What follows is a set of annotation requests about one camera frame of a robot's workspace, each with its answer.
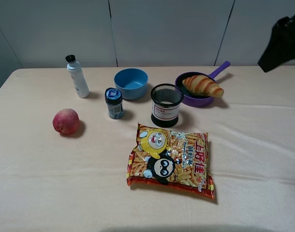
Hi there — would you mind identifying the small blue-capped jar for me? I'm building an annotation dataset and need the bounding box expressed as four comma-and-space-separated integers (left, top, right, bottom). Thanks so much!
104, 87, 124, 119

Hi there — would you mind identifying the purple frying pan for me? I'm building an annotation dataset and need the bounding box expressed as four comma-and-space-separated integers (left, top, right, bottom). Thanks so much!
175, 61, 231, 107

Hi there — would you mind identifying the prawn cracker snack bag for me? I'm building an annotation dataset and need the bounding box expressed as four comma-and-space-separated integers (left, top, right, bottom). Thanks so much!
126, 124, 215, 199

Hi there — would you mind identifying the striped croissant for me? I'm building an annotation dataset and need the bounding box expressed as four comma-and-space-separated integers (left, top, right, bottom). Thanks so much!
182, 74, 224, 98

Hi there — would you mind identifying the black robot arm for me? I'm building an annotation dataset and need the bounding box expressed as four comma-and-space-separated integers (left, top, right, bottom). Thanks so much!
258, 15, 295, 73

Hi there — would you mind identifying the black mesh pen holder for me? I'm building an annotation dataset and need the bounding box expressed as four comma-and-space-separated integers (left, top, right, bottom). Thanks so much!
150, 84, 184, 128

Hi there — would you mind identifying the white bottle with black brush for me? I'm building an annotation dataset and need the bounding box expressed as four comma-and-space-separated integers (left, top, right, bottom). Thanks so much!
65, 55, 90, 98

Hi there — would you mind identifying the blue plastic bowl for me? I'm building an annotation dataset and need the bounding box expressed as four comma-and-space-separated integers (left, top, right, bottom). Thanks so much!
114, 68, 148, 100

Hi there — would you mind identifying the red peach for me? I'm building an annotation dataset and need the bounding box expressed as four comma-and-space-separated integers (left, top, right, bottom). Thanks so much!
52, 109, 80, 134

